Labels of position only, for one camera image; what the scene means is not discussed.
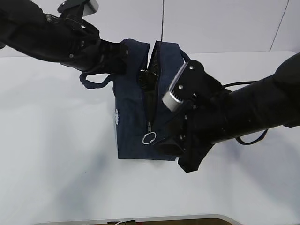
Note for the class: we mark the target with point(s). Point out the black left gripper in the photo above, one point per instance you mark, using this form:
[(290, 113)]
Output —
[(73, 42)]

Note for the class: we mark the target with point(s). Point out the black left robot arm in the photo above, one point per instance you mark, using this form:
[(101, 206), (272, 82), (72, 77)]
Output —
[(22, 27)]

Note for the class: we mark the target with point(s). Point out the dark blue lunch bag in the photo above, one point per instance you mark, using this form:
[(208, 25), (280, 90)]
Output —
[(140, 115)]

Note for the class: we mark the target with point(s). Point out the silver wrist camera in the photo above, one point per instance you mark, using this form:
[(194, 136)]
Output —
[(170, 99), (85, 7)]

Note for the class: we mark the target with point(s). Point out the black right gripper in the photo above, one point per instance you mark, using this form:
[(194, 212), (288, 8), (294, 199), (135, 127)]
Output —
[(200, 122)]

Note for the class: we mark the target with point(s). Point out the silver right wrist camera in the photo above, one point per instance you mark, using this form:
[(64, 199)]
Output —
[(170, 99)]

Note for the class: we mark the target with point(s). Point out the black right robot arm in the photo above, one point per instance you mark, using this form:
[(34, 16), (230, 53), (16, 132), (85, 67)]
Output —
[(270, 102)]

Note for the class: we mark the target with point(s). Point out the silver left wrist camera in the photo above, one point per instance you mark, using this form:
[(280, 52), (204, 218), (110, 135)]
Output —
[(85, 7)]

